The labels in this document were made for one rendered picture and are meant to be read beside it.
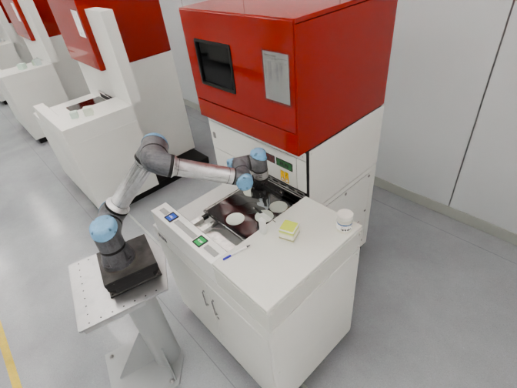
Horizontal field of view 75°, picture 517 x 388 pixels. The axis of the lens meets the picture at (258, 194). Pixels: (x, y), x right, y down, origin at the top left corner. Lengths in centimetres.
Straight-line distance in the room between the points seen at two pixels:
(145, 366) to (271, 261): 128
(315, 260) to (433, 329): 126
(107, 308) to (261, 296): 73
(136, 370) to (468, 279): 232
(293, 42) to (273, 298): 98
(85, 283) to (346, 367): 153
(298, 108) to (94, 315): 127
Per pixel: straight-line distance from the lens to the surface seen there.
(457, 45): 279
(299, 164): 172
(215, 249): 158
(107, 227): 162
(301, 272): 144
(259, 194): 173
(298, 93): 149
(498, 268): 305
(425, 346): 248
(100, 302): 177
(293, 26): 141
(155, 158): 143
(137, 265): 171
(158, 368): 244
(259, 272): 145
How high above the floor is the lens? 208
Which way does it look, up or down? 37 degrees down
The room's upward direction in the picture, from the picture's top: 7 degrees counter-clockwise
